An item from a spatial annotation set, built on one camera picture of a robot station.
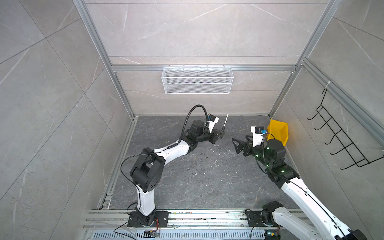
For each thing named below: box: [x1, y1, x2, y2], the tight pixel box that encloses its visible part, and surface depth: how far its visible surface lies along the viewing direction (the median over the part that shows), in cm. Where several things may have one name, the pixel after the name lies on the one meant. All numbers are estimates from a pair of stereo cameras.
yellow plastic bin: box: [266, 119, 289, 147], surface depth 109 cm
